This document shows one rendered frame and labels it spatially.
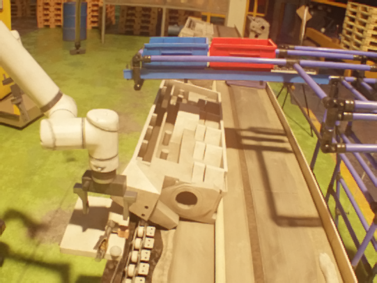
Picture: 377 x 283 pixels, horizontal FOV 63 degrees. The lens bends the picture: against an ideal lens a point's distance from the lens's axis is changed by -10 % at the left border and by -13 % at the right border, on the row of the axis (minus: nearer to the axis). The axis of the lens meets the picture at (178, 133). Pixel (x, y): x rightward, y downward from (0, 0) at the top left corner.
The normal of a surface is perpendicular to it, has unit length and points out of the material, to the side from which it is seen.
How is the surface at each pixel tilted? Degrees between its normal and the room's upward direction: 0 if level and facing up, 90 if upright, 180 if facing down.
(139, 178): 39
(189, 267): 0
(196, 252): 0
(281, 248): 0
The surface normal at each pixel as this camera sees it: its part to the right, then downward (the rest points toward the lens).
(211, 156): 0.18, -0.52
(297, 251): 0.09, -0.89
